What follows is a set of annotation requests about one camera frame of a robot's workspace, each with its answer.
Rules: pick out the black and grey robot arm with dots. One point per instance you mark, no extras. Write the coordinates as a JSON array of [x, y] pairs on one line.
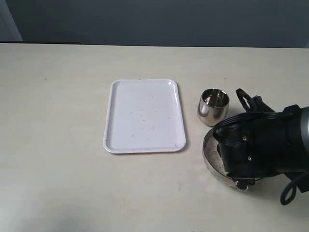
[[258, 145]]

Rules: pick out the small steel cup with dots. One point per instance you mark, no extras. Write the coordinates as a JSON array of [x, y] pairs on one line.
[[213, 106]]

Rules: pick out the steel bowl of rice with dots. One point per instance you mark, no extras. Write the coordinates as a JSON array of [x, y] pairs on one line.
[[215, 165]]

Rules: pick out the white plastic tray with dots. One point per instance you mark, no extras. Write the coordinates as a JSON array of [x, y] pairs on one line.
[[144, 116]]

